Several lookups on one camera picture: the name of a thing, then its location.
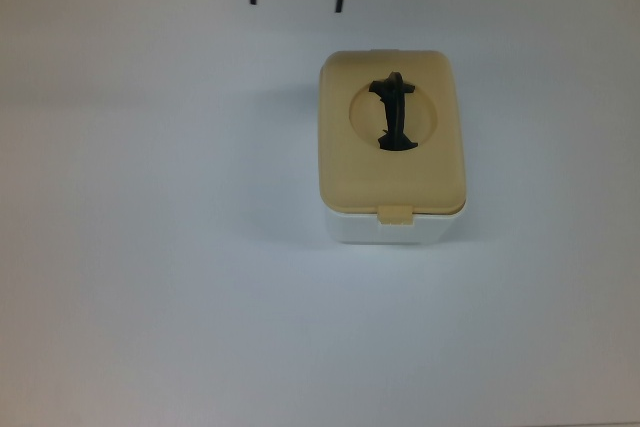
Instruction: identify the white plastic tool case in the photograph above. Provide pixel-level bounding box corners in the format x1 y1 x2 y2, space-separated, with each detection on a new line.
323 204 466 247

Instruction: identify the tan plastic case lid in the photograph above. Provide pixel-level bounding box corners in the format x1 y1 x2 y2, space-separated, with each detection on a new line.
318 48 468 227

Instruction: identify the black lid handle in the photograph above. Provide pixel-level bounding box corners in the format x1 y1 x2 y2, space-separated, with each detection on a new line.
368 70 420 153

